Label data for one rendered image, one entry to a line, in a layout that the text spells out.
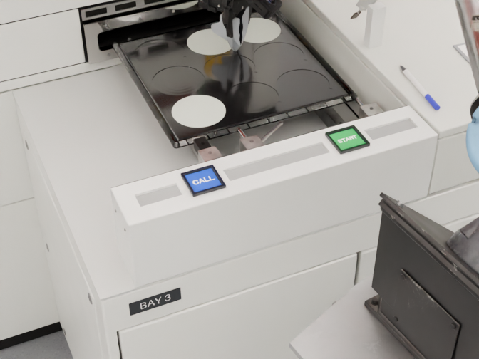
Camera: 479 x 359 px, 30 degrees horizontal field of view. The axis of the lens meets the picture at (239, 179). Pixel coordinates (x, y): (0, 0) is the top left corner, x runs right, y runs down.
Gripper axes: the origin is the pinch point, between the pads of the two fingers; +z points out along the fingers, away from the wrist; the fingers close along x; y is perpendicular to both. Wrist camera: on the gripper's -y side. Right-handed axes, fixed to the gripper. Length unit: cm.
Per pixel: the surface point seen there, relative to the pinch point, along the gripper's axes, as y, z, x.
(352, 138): -35.7, -5.1, 21.0
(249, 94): -9.6, 1.4, 11.6
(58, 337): 41, 91, 27
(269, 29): -1.0, 1.3, -10.5
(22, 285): 43, 66, 33
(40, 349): 42, 91, 32
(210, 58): 3.4, 1.3, 5.3
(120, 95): 18.4, 9.2, 16.6
